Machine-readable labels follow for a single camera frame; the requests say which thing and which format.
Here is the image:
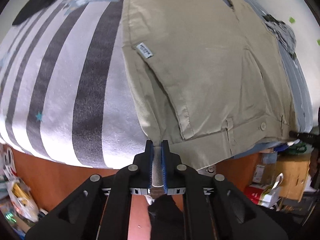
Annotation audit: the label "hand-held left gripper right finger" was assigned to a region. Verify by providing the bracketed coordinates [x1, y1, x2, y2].
[161, 139, 290, 240]

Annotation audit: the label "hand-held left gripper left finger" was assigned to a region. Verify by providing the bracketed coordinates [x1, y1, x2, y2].
[25, 140, 154, 240]

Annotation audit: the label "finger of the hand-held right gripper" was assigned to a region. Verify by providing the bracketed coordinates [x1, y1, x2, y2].
[289, 130, 320, 147]

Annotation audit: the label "khaki pants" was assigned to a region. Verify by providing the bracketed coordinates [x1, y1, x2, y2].
[121, 0, 299, 189]

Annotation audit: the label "brown cardboard box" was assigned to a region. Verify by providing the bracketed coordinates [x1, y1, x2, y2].
[275, 152, 312, 202]

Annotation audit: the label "labelled cardboard box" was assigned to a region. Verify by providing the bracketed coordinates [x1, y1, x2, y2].
[251, 152, 278, 185]

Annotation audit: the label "white green plastic bag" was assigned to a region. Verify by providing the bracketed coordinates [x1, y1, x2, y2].
[259, 172, 285, 209]

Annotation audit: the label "red white carton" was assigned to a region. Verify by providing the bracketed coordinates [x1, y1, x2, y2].
[244, 184, 265, 205]

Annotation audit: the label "grey striped shirt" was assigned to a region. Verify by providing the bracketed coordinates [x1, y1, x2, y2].
[262, 14, 298, 60]

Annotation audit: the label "bed with striped star sheet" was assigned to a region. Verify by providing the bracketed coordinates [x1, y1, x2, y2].
[0, 0, 314, 169]

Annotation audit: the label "white headboard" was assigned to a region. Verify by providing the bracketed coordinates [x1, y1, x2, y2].
[252, 0, 320, 120]

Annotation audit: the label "clear plastic bag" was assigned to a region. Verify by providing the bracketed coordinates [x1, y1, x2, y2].
[6, 176, 39, 223]

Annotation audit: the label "green cable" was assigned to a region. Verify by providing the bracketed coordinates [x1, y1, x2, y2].
[285, 142, 307, 154]

